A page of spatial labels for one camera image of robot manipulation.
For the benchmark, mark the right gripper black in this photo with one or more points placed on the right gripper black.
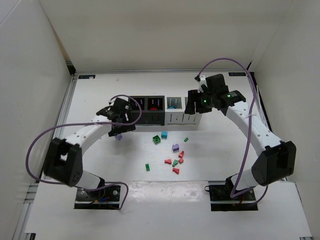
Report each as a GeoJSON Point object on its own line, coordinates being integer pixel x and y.
{"type": "Point", "coordinates": [191, 101]}

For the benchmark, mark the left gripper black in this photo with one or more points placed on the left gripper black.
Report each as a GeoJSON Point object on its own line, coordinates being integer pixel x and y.
{"type": "Point", "coordinates": [122, 128]}

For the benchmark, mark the purple lego brick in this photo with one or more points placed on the purple lego brick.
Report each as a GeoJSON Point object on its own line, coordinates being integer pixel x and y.
{"type": "Point", "coordinates": [175, 147]}
{"type": "Point", "coordinates": [118, 137]}

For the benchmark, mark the green square lego brick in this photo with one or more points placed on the green square lego brick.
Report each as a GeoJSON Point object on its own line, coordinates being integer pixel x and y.
{"type": "Point", "coordinates": [156, 139]}

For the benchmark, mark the cyan lego brick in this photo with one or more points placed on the cyan lego brick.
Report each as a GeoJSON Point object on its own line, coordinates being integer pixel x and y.
{"type": "Point", "coordinates": [164, 134]}

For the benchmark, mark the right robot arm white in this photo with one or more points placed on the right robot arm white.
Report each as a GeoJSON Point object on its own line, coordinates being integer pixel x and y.
{"type": "Point", "coordinates": [275, 158]}

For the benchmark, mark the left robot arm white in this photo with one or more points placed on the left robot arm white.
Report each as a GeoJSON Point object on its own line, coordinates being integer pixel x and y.
{"type": "Point", "coordinates": [64, 158]}

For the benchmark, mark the white double bin container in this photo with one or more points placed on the white double bin container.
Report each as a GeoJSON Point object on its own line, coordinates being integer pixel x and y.
{"type": "Point", "coordinates": [177, 116]}

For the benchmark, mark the black double bin container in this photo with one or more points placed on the black double bin container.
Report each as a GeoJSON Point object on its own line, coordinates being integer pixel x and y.
{"type": "Point", "coordinates": [149, 117]}

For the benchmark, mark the red lego slope top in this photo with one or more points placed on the red lego slope top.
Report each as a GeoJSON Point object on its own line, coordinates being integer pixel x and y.
{"type": "Point", "coordinates": [181, 154]}

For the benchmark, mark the green lego bottom left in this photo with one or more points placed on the green lego bottom left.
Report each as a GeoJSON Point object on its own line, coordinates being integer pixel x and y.
{"type": "Point", "coordinates": [147, 167]}

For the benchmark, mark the green lego slope middle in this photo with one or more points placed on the green lego slope middle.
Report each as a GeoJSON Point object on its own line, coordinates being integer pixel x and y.
{"type": "Point", "coordinates": [175, 162]}

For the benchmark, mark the red lego slope left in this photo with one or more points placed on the red lego slope left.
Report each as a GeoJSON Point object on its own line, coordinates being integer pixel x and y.
{"type": "Point", "coordinates": [168, 161]}

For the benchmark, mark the red lego slope bottom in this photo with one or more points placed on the red lego slope bottom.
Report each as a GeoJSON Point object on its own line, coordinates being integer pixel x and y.
{"type": "Point", "coordinates": [176, 170]}

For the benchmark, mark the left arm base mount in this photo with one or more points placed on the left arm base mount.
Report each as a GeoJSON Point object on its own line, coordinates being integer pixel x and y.
{"type": "Point", "coordinates": [106, 199]}

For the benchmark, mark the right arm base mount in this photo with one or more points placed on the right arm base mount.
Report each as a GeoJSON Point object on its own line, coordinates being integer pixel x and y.
{"type": "Point", "coordinates": [221, 201]}

